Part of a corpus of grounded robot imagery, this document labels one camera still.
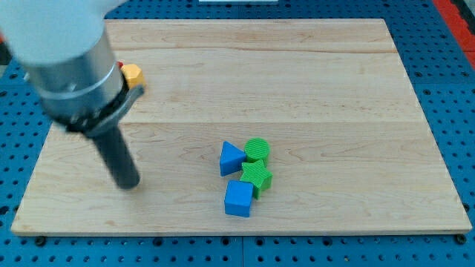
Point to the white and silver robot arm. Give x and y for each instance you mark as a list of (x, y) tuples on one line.
[(63, 47)]

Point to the green star block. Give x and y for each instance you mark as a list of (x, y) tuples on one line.
[(258, 175)]

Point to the wooden board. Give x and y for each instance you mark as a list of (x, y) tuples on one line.
[(351, 151)]

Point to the green cylinder block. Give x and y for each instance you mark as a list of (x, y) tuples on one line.
[(257, 149)]

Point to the blue triangle block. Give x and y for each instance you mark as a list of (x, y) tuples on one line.
[(231, 159)]

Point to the blue cube block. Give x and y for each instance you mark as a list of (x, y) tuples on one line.
[(238, 198)]

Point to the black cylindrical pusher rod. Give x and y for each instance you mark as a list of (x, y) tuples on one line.
[(117, 158)]

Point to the yellow hexagon block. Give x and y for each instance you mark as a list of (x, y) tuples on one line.
[(133, 75)]

